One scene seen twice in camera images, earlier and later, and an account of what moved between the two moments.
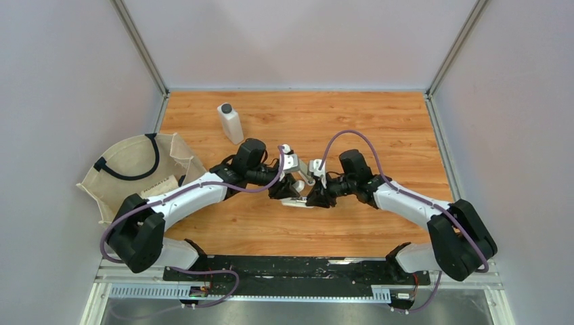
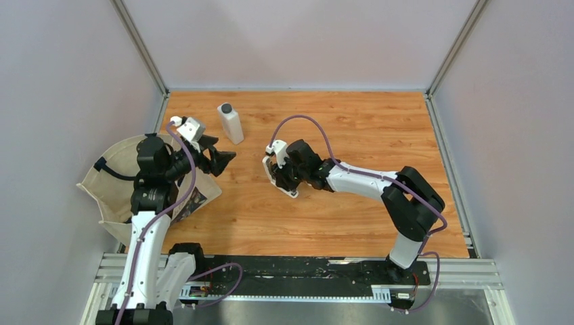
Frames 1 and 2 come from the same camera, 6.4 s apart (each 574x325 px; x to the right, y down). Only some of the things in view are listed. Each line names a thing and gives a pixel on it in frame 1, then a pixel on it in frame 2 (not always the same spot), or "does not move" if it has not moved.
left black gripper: [283, 189] -> [218, 159]
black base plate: [300, 270] does not move
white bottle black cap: [231, 123] does not move
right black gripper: [321, 198] -> [281, 178]
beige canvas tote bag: [133, 165] does not move
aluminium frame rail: [141, 44] does not move
